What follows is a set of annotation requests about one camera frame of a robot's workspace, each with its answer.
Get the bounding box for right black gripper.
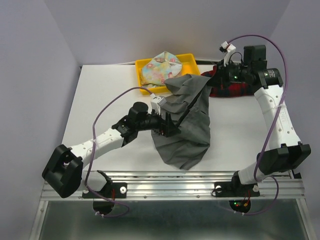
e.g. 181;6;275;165
206;57;252;90

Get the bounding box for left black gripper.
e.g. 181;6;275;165
136;107;181;138

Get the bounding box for red black plaid skirt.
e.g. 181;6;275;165
201;65;254;98

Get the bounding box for grey skirt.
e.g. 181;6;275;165
151;74;211;170

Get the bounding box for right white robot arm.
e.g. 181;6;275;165
212;41;311;198

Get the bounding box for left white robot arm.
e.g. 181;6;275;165
42;102;181;198

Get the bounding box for yellow plastic bin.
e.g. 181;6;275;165
135;53;200;94

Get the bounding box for pastel patterned cloth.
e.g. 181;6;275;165
140;51;183;87

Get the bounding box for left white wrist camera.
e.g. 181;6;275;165
150;93;167;118

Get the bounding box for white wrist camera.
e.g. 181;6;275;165
150;93;167;118
219;41;236;67

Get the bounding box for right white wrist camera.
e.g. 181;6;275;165
219;41;236;67

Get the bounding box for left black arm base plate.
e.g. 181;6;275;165
82;170;128;200

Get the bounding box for aluminium frame rail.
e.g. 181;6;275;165
29;58;311;240

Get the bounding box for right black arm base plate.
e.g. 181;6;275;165
211;181;260;198

